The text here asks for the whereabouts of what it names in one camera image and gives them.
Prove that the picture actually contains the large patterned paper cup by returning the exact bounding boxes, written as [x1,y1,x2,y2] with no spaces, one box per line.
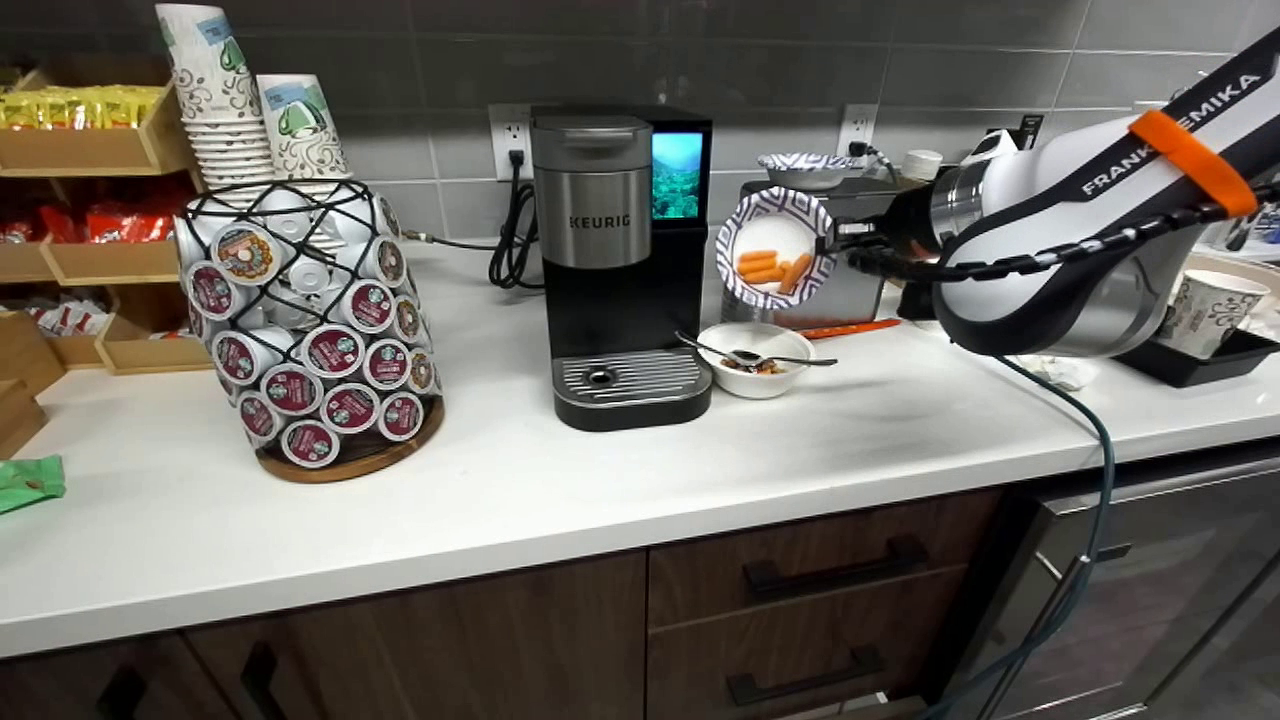
[1155,271,1264,363]

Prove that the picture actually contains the black silver Keurig coffee maker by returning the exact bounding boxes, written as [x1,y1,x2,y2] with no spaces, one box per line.
[529,103,721,432]

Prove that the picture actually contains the red snack packets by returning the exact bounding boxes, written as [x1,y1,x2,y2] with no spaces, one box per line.
[0,198,183,248]

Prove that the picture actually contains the silver metal box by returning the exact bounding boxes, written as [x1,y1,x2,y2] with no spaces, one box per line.
[734,178,916,330]

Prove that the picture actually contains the crumpled white paper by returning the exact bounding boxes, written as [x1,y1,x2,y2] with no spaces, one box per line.
[1017,352,1094,396]

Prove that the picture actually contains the dark wood cabinet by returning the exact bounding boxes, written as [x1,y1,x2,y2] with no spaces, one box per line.
[0,436,1280,720]

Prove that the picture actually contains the tan lidded coffee pod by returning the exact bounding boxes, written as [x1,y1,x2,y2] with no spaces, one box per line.
[210,222,288,287]

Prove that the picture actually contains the short patterned paper cup stack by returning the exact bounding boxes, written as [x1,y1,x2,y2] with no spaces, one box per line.
[253,72,352,183]

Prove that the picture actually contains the wooden snack shelf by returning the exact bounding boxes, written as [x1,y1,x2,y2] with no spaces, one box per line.
[0,65,214,455]

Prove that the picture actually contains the green packet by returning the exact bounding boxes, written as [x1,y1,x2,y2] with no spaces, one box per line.
[0,452,68,519]

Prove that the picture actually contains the black plastic tray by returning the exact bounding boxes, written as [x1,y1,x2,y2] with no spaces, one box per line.
[1115,323,1280,392]

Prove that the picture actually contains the yellow snack packets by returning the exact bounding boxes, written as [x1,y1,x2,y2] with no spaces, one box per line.
[0,79,171,137]

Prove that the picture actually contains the blue patterned paper bowl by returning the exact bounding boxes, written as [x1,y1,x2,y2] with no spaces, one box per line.
[709,183,839,316]

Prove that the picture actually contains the white snack packets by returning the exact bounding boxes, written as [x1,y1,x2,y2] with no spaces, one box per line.
[24,294,114,344]

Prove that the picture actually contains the black cabinet door handle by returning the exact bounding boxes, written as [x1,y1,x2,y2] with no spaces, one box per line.
[235,639,293,720]
[91,659,151,720]

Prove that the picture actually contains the black flat stand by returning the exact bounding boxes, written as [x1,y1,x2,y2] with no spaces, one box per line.
[974,113,1049,156]

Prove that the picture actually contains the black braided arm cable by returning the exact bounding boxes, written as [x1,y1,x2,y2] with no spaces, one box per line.
[851,198,1250,287]

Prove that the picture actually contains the white wall outlet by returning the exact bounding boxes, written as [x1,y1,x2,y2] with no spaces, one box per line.
[835,102,882,156]
[485,102,535,183]

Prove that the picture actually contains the metal spoon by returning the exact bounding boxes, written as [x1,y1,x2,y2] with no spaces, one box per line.
[670,330,839,376]

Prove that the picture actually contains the beige clamshell takeout container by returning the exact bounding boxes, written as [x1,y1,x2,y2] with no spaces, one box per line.
[1176,239,1280,308]

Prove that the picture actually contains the white ceramic bowl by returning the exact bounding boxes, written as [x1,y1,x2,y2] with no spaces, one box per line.
[695,322,818,405]

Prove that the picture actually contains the small white cup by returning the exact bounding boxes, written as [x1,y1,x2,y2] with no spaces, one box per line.
[895,145,946,189]

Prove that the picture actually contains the black power cord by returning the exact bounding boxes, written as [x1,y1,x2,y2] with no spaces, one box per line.
[485,154,546,294]

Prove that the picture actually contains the long orange stick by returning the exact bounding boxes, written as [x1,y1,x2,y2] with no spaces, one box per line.
[795,316,904,344]

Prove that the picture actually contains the black wire pod holder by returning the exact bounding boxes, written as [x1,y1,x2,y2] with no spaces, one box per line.
[171,178,452,487]

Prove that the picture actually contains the teal cable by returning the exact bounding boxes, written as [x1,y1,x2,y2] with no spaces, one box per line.
[933,348,1121,720]

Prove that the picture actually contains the orange arm strap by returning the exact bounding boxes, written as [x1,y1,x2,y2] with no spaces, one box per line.
[1128,107,1260,222]

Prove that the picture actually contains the stainless undercounter appliance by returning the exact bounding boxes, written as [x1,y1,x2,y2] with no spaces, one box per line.
[943,452,1280,720]

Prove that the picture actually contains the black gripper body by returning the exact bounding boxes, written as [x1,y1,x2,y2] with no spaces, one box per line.
[877,189,955,294]

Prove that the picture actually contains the tall patterned paper cup stack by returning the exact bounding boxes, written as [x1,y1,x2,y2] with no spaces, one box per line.
[151,0,277,198]

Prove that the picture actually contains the black drawer handle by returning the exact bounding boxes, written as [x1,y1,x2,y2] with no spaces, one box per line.
[741,531,933,605]

